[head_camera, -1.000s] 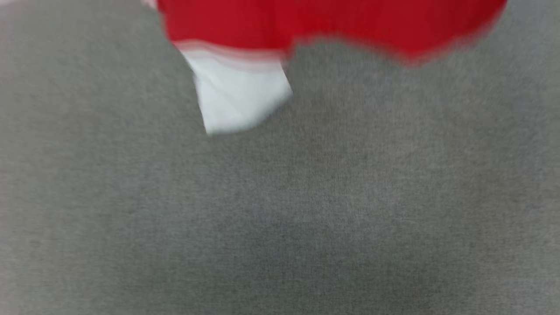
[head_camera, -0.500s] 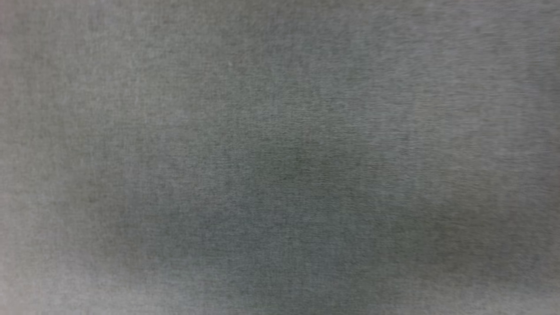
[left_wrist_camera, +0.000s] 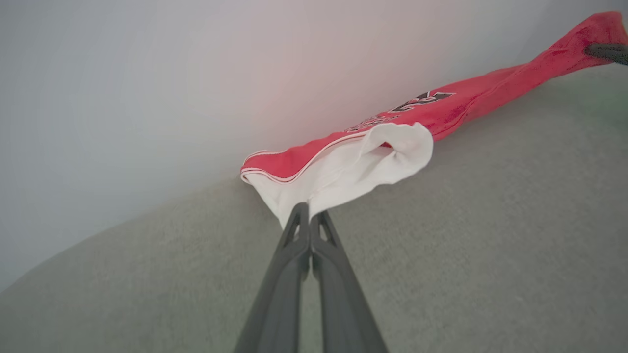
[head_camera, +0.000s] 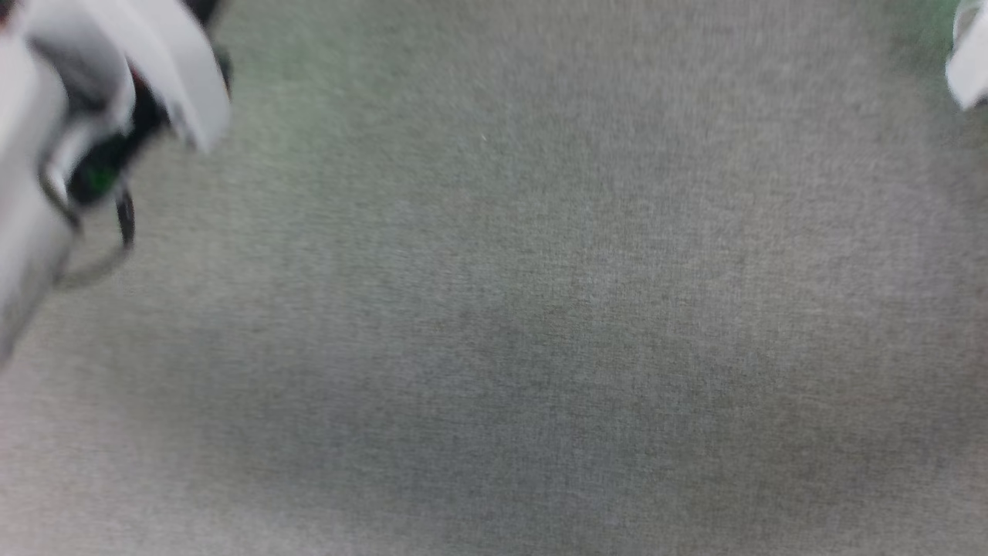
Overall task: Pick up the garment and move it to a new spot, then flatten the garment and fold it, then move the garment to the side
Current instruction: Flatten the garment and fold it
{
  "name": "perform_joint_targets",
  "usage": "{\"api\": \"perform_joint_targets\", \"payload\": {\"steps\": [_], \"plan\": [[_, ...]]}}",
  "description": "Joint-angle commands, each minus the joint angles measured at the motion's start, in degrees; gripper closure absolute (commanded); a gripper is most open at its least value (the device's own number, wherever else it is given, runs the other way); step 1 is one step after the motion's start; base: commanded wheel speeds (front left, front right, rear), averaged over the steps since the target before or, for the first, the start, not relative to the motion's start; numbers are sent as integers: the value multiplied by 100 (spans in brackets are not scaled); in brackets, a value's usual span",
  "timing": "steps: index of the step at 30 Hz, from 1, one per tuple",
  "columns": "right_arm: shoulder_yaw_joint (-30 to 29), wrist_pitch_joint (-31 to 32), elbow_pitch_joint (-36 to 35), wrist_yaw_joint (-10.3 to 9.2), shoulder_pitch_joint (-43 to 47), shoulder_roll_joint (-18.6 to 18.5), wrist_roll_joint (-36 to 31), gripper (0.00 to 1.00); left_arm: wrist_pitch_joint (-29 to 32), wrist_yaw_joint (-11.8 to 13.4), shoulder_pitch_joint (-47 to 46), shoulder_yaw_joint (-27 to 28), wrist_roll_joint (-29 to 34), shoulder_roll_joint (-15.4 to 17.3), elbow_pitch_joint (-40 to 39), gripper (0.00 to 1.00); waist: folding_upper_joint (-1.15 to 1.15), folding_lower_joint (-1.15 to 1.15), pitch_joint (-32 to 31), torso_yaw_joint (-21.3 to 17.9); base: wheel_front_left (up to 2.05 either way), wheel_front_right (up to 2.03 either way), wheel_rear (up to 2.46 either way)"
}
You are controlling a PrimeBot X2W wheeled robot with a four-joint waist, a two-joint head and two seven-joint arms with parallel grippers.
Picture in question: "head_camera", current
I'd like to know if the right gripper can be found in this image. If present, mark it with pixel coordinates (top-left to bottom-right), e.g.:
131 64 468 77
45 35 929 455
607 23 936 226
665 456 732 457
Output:
945 0 988 111

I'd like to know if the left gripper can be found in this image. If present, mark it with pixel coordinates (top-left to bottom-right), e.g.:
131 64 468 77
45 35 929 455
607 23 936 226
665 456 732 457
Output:
23 0 234 155

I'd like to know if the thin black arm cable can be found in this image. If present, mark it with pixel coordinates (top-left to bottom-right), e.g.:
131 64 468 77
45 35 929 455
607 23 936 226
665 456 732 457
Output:
42 181 138 293

